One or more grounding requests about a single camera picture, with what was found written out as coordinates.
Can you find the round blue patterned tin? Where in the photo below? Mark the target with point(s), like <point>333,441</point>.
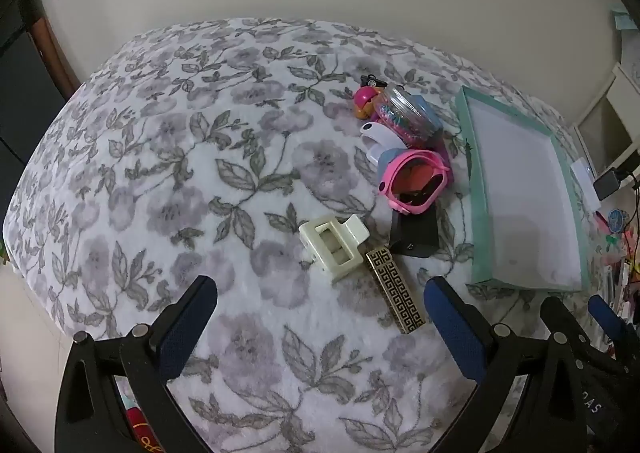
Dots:
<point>616,221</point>

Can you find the white power bank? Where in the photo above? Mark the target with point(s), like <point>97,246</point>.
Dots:
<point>585,183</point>

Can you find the black power adapter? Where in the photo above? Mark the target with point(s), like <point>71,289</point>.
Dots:
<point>607,184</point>

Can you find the black box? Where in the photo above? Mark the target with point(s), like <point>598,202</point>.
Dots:
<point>415,235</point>

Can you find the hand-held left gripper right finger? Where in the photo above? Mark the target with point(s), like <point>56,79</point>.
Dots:
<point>455,328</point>

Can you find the pink sunglasses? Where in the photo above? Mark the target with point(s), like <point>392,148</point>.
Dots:
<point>392,173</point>

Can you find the brown wooden frame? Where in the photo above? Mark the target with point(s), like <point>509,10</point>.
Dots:
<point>52,53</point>

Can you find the white shelf unit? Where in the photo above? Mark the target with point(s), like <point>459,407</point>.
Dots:
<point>607,133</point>

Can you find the teal cardboard tray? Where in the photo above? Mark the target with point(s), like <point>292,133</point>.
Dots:
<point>520,193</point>

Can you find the grey floral blanket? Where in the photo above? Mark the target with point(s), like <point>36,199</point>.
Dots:
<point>200,183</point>

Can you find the pink toy figure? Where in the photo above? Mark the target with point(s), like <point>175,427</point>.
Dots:
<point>365,95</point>

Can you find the black gold patterned hair clip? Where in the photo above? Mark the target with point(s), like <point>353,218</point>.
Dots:
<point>395,290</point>

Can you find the dark cabinet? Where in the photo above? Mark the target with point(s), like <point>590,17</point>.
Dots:
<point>20,98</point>

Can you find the cream hair claw clip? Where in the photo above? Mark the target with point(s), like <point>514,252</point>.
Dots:
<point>325,243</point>

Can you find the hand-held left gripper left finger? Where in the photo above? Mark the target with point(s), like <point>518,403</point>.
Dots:
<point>185,328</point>

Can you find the red patterned bag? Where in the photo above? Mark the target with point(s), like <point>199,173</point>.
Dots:
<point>137,425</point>

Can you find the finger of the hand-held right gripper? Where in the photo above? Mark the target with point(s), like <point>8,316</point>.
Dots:
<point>557,313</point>
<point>604,314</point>

